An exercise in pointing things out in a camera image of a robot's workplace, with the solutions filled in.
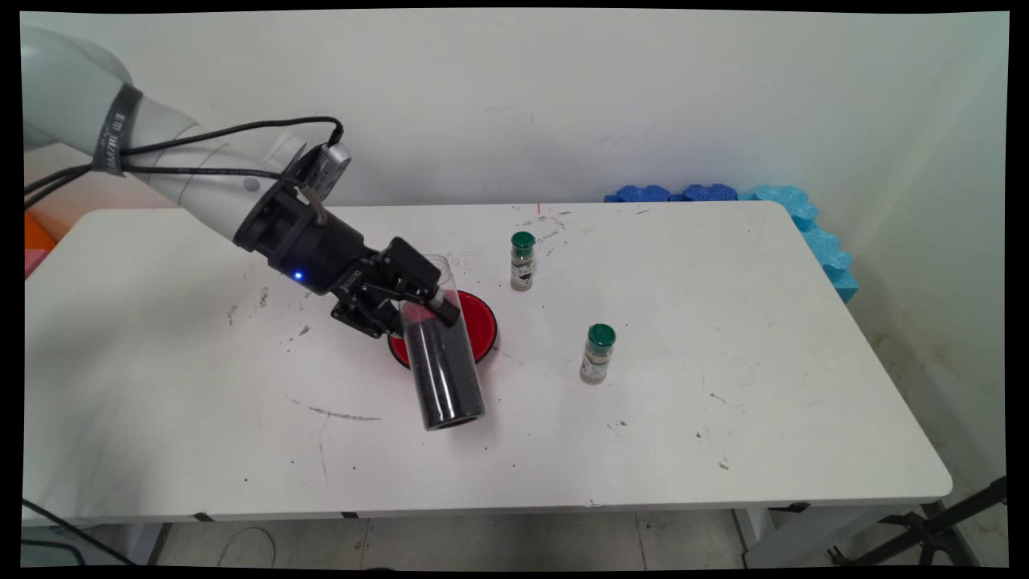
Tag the white table leg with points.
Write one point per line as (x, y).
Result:
(792, 539)

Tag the green-capped spice bottle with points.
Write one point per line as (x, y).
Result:
(597, 358)
(522, 265)

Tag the black tripod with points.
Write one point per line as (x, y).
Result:
(924, 531)

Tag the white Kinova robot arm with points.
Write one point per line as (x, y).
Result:
(209, 189)

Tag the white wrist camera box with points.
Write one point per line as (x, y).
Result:
(330, 169)

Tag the dark blue foam piece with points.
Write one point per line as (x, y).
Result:
(639, 194)
(710, 193)

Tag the black clip under table edge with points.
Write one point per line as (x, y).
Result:
(788, 507)

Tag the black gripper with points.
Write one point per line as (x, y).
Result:
(313, 245)

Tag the red bowl with black rim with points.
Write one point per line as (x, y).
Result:
(478, 326)

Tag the light blue foam strip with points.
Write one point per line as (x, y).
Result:
(812, 229)

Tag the clear jar with black grains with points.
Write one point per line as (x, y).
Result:
(446, 378)

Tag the pink foam block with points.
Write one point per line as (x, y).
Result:
(34, 261)

